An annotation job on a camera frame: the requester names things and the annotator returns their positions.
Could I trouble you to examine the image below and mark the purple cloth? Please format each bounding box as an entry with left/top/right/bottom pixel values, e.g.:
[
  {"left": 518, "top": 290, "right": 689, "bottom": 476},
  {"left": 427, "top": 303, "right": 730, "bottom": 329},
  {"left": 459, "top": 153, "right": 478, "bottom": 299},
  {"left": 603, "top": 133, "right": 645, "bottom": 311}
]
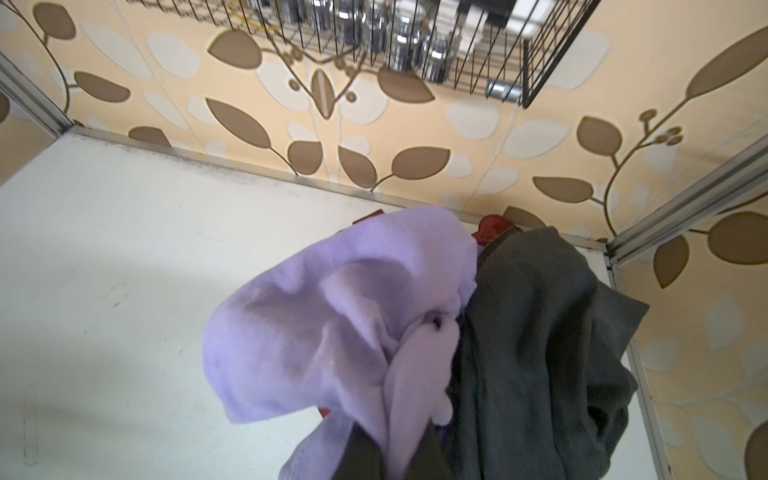
[{"left": 202, "top": 206, "right": 478, "bottom": 479}]

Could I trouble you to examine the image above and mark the dark grey cloth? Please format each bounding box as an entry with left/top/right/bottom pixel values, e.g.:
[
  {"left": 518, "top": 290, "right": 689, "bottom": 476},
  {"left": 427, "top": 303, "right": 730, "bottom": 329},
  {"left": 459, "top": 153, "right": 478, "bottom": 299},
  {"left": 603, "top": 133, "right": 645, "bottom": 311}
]
[{"left": 332, "top": 226, "right": 650, "bottom": 480}]

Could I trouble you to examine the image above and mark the socket set rail with handle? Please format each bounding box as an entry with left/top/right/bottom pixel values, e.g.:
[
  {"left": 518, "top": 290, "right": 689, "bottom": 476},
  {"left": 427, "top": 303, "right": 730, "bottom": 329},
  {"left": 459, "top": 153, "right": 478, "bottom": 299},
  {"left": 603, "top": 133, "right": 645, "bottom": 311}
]
[{"left": 257, "top": 0, "right": 562, "bottom": 100}]

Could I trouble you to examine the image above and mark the black wire basket back wall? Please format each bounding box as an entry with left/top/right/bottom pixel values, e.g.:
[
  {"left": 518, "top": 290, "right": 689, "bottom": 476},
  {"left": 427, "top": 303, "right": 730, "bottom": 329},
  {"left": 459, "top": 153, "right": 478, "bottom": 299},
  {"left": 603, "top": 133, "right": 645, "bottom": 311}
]
[{"left": 122, "top": 0, "right": 603, "bottom": 110}]

